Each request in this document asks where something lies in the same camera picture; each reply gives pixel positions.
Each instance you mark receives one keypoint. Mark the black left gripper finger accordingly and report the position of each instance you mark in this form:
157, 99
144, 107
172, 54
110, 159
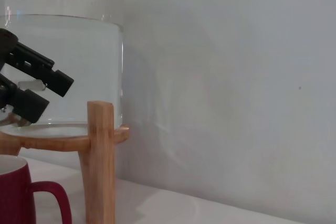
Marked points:
29, 106
39, 66

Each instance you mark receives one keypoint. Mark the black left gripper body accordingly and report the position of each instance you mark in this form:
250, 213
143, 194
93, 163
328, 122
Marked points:
6, 43

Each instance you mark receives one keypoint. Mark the red cup white inside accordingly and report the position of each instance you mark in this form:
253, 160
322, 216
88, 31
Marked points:
15, 197

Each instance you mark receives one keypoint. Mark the glass water dispenser jar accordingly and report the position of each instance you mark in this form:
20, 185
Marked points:
86, 64

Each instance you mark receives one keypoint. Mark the wooden dispenser stand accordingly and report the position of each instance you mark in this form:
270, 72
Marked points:
101, 155

